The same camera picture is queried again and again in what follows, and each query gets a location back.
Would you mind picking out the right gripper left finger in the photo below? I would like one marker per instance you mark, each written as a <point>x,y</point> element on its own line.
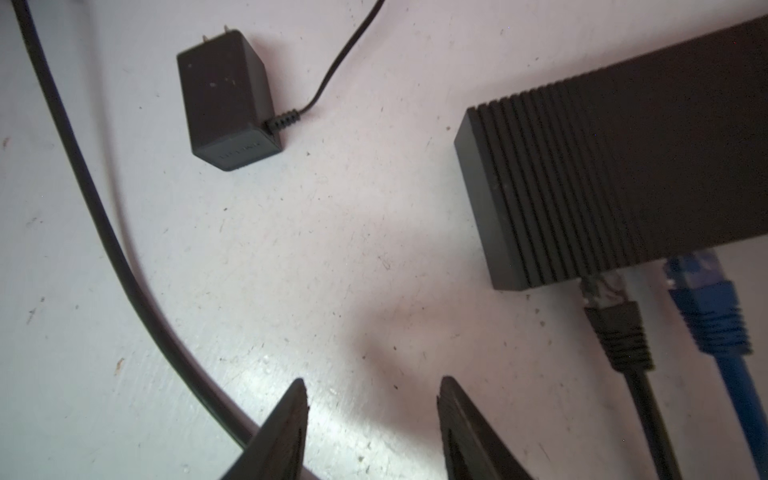
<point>277,450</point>

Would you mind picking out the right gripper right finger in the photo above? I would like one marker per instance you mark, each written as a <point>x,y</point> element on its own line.
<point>471,447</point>

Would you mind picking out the black power adapter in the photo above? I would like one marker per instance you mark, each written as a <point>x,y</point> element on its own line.
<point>228,101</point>

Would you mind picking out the black network switch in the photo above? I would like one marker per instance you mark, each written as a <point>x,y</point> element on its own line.
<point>660,155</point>

